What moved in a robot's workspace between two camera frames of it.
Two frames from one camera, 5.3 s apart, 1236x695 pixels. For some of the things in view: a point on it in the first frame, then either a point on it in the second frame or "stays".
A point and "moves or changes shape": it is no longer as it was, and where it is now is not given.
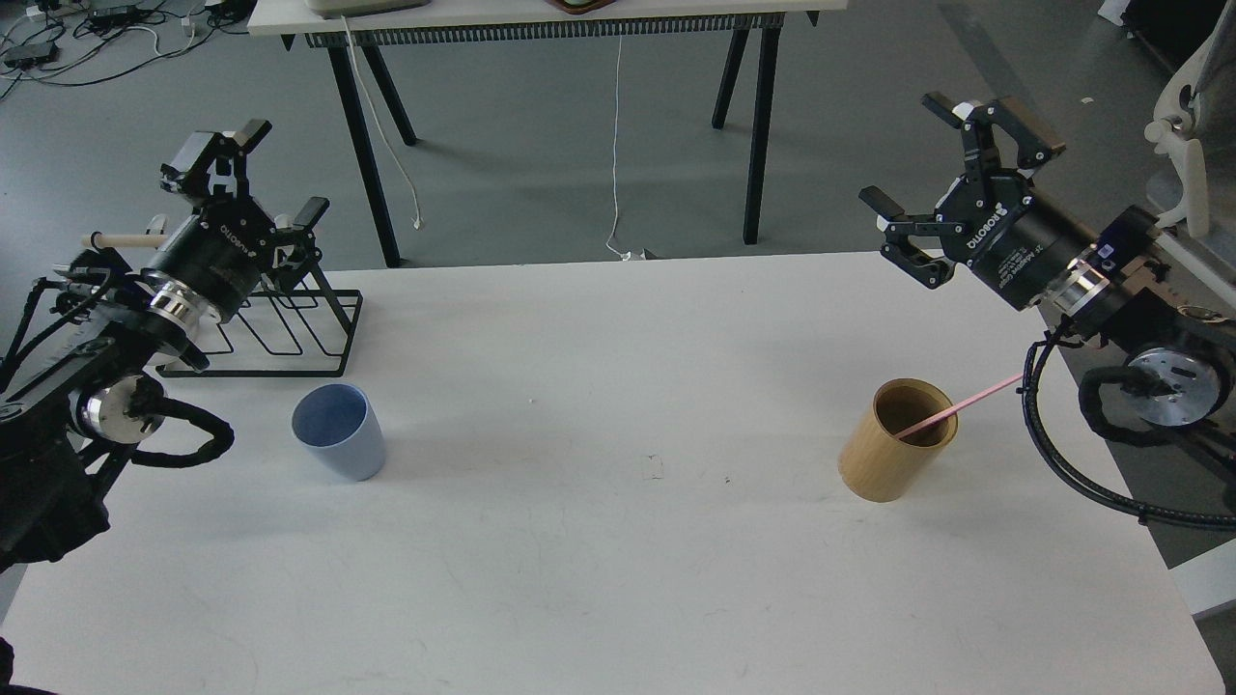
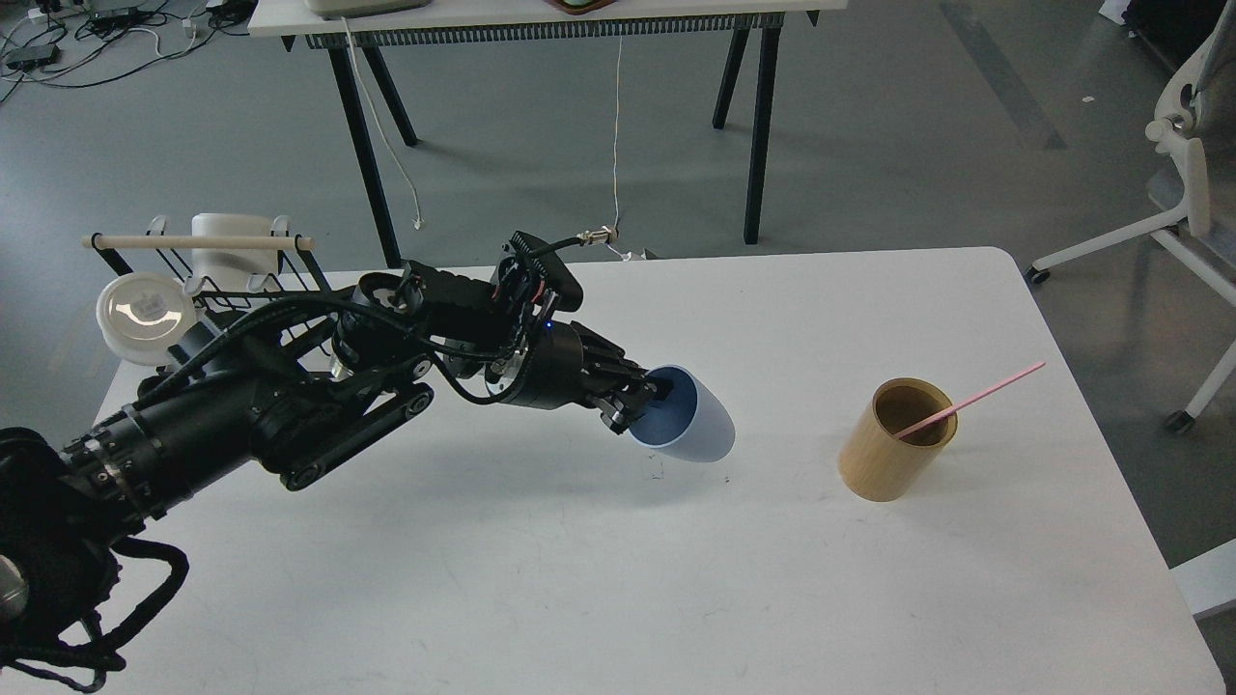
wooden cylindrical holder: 878,466 stays
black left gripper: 210,267 to 571,365
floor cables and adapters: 74,42 stays
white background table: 363,25 stays
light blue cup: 338,427 moves or changes shape
